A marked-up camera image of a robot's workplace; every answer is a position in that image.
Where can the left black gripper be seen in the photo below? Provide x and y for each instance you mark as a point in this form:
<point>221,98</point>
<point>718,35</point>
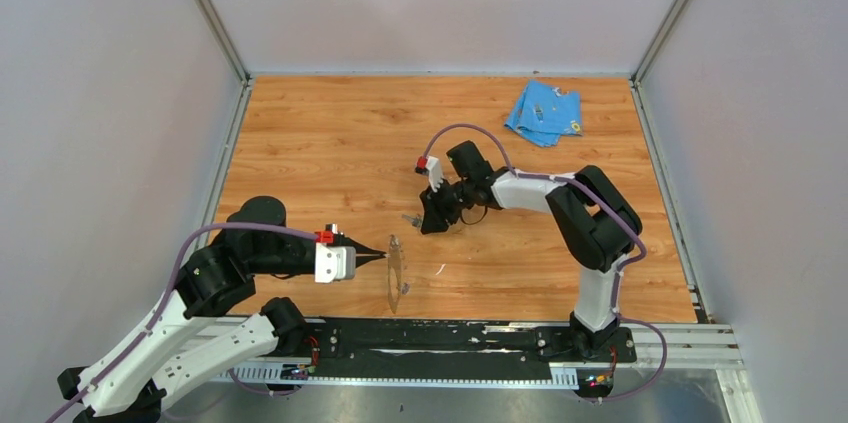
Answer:
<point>361,249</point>

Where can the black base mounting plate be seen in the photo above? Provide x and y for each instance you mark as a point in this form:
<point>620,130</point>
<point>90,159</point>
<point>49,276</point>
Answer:
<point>426,349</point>

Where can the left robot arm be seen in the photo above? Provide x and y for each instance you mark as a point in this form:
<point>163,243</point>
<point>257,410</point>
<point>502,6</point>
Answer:
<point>215,269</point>

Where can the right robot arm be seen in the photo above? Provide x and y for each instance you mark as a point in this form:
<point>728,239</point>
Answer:
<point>599,227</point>

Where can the key with green tag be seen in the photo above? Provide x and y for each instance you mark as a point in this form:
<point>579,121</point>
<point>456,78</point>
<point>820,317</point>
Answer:
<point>414,220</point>

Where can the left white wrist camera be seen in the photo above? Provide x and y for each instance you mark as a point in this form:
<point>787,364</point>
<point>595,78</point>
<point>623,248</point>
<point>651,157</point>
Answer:
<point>334,263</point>

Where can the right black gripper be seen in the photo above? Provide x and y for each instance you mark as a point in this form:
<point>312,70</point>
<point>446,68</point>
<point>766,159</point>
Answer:
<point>437,211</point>

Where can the folded blue cloth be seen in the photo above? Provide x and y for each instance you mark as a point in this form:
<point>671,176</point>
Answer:
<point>544,113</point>

